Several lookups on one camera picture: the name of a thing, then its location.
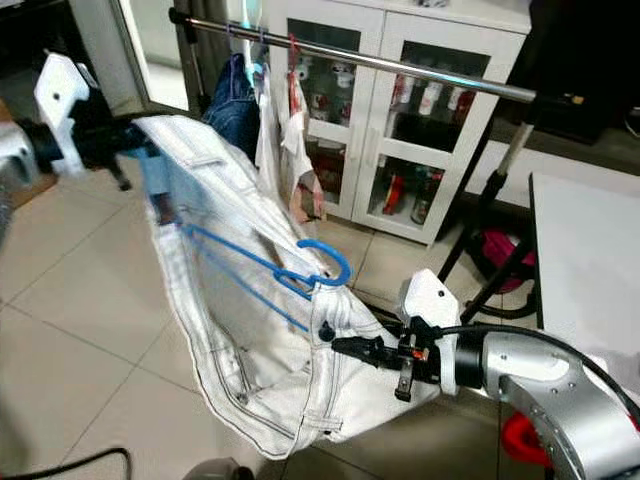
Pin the white jeans dark stitching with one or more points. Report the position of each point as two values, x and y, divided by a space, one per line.
260 390

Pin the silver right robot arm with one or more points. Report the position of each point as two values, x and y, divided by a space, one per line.
540 390

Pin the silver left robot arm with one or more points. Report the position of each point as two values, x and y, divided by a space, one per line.
15 150

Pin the red clothes hanger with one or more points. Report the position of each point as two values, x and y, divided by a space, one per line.
293 62

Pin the grey curtain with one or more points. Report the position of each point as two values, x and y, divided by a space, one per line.
188 80

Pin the white framed glass door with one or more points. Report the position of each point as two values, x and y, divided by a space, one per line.
150 40

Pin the black desk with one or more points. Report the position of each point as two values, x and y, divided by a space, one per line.
20 40

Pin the blue denim jeans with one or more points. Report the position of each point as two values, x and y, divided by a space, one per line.
232 105

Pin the pink canister vacuum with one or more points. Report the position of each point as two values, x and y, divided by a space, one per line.
500 250

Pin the red garment white label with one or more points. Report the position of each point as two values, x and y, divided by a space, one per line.
525 445

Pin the white patterned garment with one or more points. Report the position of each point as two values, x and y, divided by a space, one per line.
295 130

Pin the white work table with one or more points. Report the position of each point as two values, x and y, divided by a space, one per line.
590 260

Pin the metal clothes rack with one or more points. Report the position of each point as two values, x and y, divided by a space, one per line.
410 70

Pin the white glass-door cabinet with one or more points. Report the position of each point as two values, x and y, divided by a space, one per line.
450 20

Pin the black speaker box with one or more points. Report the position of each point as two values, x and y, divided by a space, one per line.
580 60

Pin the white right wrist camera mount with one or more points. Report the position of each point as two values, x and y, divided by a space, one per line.
430 300

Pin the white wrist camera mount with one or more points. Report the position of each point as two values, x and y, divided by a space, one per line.
430 300
60 95

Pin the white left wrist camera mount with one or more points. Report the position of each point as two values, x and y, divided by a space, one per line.
60 95

